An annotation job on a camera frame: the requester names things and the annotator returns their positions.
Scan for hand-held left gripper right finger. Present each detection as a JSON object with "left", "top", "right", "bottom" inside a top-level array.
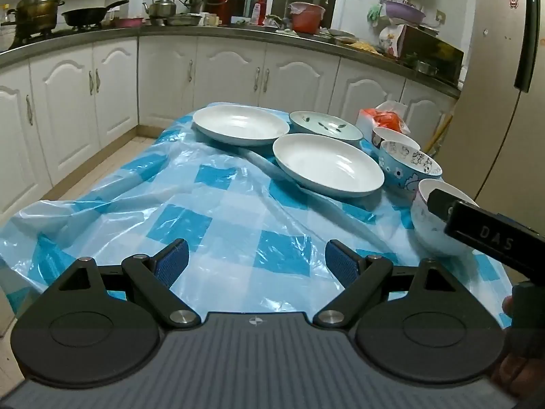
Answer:
[{"left": 313, "top": 240, "right": 473, "bottom": 329}]

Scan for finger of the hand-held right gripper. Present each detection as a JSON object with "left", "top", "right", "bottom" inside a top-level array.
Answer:
[{"left": 427, "top": 188, "right": 469, "bottom": 222}]

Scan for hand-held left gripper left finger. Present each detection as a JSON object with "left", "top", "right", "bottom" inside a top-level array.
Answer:
[{"left": 47, "top": 239, "right": 202, "bottom": 330}]

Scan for white bowl with pink print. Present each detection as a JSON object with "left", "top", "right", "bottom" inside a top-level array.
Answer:
[{"left": 410, "top": 179, "right": 482, "bottom": 257}]

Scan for person's right hand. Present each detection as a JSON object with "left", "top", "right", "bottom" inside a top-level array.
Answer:
[{"left": 499, "top": 296, "right": 545, "bottom": 393}]

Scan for blue cartoon bowl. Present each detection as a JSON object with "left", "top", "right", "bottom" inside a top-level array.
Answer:
[{"left": 378, "top": 140, "right": 443, "bottom": 191}]

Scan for blue checked plastic tablecloth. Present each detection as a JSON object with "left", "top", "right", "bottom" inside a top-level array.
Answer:
[{"left": 0, "top": 101, "right": 512, "bottom": 333}]

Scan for white bowl with dark rim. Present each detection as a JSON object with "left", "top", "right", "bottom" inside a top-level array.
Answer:
[{"left": 372, "top": 126, "right": 421, "bottom": 154}]

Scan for large white plate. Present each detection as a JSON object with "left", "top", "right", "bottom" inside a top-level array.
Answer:
[
  {"left": 192, "top": 104, "right": 291, "bottom": 146},
  {"left": 272, "top": 133, "right": 385, "bottom": 199}
]

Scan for orange plastic bag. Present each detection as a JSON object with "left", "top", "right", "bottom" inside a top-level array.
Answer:
[{"left": 355, "top": 100, "right": 413, "bottom": 135}]

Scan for green leaf-pattern plate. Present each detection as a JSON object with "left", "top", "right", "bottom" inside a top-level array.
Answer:
[{"left": 289, "top": 111, "right": 363, "bottom": 145}]

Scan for beige refrigerator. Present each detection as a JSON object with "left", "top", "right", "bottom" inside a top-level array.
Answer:
[{"left": 438, "top": 0, "right": 545, "bottom": 239}]

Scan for dark countertop oven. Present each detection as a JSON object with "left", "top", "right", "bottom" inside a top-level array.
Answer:
[{"left": 400, "top": 25, "right": 465, "bottom": 86}]

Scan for floral bag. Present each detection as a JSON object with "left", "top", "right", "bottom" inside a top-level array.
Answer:
[{"left": 379, "top": 23, "right": 405, "bottom": 58}]

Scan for yellow food pile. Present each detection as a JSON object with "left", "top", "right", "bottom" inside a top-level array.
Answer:
[{"left": 349, "top": 40, "right": 384, "bottom": 54}]

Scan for white kitchen base cabinets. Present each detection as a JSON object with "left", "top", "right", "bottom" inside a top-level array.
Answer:
[{"left": 0, "top": 36, "right": 461, "bottom": 222}]

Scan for purple basin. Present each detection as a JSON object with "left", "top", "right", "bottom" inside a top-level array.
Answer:
[{"left": 380, "top": 0, "right": 426, "bottom": 25}]

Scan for red bucket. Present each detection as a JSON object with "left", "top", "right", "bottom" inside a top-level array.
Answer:
[{"left": 290, "top": 2, "right": 326, "bottom": 34}]

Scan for grey kitchen countertop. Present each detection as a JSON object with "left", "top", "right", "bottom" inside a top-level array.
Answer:
[{"left": 0, "top": 23, "right": 463, "bottom": 99}]

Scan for steel kettle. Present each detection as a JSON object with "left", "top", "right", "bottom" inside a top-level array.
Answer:
[{"left": 142, "top": 0, "right": 188, "bottom": 26}]

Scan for black frying pan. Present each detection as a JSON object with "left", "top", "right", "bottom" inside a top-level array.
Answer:
[{"left": 62, "top": 0, "right": 129, "bottom": 30}]

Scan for red thermos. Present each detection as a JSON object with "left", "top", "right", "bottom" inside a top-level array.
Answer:
[{"left": 207, "top": 0, "right": 233, "bottom": 25}]

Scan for gas stove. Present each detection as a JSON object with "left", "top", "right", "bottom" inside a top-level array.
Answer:
[{"left": 0, "top": 21, "right": 56, "bottom": 49}]

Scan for steel stock pot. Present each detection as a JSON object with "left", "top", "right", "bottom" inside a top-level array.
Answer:
[{"left": 6, "top": 0, "right": 64, "bottom": 35}]

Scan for yellow broom handle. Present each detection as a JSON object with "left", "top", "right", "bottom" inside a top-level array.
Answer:
[{"left": 426, "top": 113, "right": 454, "bottom": 154}]

